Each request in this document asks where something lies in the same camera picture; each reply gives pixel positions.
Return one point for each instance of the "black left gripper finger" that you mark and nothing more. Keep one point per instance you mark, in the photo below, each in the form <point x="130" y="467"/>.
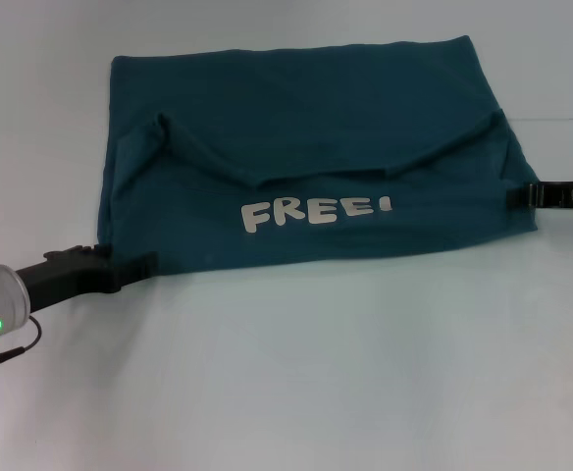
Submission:
<point x="134" y="272"/>

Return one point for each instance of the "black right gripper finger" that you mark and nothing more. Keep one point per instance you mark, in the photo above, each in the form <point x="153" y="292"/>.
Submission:
<point x="522" y="196"/>

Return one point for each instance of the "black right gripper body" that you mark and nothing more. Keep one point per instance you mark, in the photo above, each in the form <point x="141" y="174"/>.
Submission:
<point x="568" y="195"/>

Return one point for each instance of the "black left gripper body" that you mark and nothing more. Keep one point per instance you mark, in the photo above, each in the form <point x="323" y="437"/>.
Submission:
<point x="66" y="279"/>

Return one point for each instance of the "teal blue t-shirt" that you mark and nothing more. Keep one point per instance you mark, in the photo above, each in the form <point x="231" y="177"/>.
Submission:
<point x="316" y="122"/>

